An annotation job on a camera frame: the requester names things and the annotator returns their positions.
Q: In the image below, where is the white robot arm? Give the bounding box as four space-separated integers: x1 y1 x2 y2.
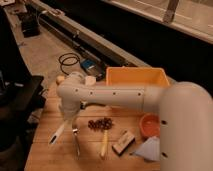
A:
57 72 213 171

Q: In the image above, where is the red bowl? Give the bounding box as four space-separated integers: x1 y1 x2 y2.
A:
139 113 160 138

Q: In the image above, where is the metal fork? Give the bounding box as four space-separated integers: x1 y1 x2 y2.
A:
72 125 80 157

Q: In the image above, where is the bunch of dark grapes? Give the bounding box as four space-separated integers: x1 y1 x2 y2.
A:
88 117 113 131

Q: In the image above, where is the apple on green cup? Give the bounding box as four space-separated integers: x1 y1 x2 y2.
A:
56 76 65 85

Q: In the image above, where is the white cup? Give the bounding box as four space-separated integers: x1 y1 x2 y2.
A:
85 76 96 86

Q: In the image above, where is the blue power box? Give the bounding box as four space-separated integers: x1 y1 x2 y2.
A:
80 59 105 81

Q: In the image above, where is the wooden block eraser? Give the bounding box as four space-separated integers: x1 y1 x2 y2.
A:
112 131 135 156

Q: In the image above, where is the yellow plastic bin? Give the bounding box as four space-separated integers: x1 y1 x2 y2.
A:
106 67 170 87

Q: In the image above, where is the blue folded cloth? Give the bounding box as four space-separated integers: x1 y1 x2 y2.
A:
131 136 160 161

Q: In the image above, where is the black box on floor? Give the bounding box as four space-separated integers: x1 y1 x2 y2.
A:
21 13 40 38

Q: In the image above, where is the yellow handled knife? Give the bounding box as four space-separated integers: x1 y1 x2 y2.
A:
100 130 108 159

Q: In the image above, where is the black coiled cable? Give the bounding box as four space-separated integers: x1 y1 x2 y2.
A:
58 52 84 77

